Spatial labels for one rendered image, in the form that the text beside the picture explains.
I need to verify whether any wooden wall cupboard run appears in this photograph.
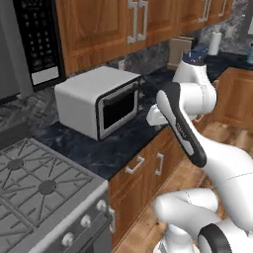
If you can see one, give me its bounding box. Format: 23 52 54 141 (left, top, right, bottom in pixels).
179 0 235 36

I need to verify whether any beige cutting board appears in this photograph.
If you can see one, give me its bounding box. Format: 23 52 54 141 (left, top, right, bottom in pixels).
166 37 195 71

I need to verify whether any pale blue bottle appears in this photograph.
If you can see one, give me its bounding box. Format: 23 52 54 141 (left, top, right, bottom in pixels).
246 42 253 64

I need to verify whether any grey cupboard door handle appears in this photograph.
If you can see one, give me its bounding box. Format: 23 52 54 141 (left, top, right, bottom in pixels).
136 0 149 42
126 0 138 44

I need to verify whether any white stove knob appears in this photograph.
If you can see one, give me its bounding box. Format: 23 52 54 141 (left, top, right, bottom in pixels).
61 232 75 248
96 199 108 212
80 214 92 229

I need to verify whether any narrow wooden wall cupboard door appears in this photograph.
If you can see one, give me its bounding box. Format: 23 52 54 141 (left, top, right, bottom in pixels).
137 0 182 47

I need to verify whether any grey base cupboard handle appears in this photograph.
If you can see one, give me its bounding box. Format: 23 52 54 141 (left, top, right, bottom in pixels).
154 152 165 177

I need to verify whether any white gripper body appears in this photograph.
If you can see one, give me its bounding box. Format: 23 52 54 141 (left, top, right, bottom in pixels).
145 104 169 127

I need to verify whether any grey drawer handle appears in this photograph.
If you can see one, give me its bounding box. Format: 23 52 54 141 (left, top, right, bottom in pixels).
125 155 146 175

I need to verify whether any dark blue small appliance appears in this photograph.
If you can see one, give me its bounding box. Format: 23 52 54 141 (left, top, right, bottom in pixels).
189 44 210 59

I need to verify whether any white paper towel roll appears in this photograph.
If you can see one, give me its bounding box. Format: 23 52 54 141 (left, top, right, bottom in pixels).
208 31 223 56

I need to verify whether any grey gas stove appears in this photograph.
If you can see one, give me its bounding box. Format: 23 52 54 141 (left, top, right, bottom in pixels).
0 136 116 253

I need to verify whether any wooden base cupboard run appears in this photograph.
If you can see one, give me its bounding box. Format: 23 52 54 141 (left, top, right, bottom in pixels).
212 66 253 130

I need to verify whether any black and steel microwave oven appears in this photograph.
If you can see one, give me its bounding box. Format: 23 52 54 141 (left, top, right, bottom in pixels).
0 0 66 104

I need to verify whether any wide wooden wall cupboard door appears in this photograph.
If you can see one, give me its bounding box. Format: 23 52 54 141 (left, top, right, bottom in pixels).
54 0 138 76

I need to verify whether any wooden drawer front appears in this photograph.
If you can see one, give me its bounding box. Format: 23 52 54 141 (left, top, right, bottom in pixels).
108 139 156 201

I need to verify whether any wooden base cupboard door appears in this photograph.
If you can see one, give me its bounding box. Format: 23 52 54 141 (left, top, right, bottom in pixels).
151 126 186 199

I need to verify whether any white toaster oven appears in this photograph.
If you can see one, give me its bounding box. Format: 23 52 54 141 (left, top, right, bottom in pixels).
53 65 143 141

